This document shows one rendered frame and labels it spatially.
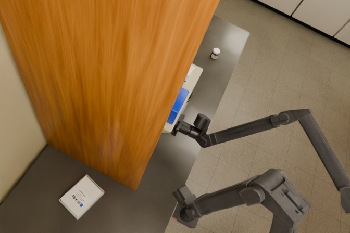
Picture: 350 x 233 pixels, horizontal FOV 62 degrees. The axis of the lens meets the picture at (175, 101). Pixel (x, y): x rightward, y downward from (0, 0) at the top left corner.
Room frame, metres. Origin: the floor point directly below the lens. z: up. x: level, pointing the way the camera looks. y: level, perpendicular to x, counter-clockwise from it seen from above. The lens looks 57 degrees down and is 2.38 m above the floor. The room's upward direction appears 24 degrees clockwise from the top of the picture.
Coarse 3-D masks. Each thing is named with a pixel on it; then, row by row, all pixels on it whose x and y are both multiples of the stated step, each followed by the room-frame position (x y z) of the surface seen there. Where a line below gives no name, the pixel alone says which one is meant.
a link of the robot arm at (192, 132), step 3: (192, 126) 0.72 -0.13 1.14; (195, 126) 0.71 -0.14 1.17; (192, 129) 0.70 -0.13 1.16; (195, 129) 0.70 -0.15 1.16; (198, 129) 0.71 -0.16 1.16; (201, 129) 0.71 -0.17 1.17; (189, 132) 0.68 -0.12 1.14; (192, 132) 0.68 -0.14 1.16; (195, 132) 0.69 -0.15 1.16; (198, 132) 0.69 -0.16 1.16; (189, 135) 0.67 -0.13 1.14; (192, 135) 0.67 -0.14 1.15; (195, 135) 0.68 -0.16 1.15; (195, 138) 0.67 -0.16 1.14
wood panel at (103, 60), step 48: (0, 0) 0.41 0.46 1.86; (48, 0) 0.40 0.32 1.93; (96, 0) 0.39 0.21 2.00; (144, 0) 0.38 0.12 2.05; (192, 0) 0.38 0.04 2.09; (48, 48) 0.40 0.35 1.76; (96, 48) 0.39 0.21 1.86; (144, 48) 0.38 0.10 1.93; (192, 48) 0.38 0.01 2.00; (48, 96) 0.40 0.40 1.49; (96, 96) 0.39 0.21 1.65; (144, 96) 0.38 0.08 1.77; (48, 144) 0.41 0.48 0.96; (96, 144) 0.39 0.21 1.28; (144, 144) 0.38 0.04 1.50
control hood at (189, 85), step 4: (192, 64) 0.77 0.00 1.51; (196, 68) 0.76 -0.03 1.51; (200, 68) 0.77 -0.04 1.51; (196, 72) 0.74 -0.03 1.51; (200, 72) 0.75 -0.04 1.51; (192, 76) 0.71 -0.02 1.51; (196, 76) 0.72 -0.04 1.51; (188, 80) 0.69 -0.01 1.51; (192, 80) 0.70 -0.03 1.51; (196, 80) 0.70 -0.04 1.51; (188, 84) 0.67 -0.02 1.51; (192, 84) 0.68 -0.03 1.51; (184, 88) 0.64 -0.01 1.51; (188, 88) 0.65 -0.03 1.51; (192, 88) 0.66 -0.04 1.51; (188, 96) 0.62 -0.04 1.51; (184, 104) 0.58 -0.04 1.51; (180, 112) 0.54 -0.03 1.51; (176, 120) 0.51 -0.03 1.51; (168, 124) 0.48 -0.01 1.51; (172, 124) 0.48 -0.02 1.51; (164, 128) 0.46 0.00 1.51; (168, 128) 0.46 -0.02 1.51; (172, 128) 0.47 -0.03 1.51; (164, 132) 0.46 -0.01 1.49; (168, 132) 0.45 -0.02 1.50
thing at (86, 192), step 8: (88, 176) 0.34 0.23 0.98; (80, 184) 0.29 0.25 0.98; (88, 184) 0.31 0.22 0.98; (96, 184) 0.32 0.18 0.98; (72, 192) 0.25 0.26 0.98; (80, 192) 0.26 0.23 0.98; (88, 192) 0.27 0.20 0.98; (96, 192) 0.29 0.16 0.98; (64, 200) 0.20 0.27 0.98; (72, 200) 0.22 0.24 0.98; (80, 200) 0.23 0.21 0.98; (88, 200) 0.24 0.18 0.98; (96, 200) 0.26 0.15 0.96; (72, 208) 0.19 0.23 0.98; (80, 208) 0.20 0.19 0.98; (88, 208) 0.21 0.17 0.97; (80, 216) 0.17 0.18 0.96
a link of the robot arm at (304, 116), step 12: (300, 120) 0.75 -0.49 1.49; (312, 120) 0.75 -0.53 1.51; (312, 132) 0.72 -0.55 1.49; (312, 144) 0.68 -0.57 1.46; (324, 144) 0.68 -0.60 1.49; (324, 156) 0.65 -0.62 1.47; (336, 156) 0.66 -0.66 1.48; (336, 168) 0.62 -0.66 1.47; (336, 180) 0.58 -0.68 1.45; (348, 180) 0.58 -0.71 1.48; (348, 192) 0.54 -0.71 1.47; (348, 204) 0.50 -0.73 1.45
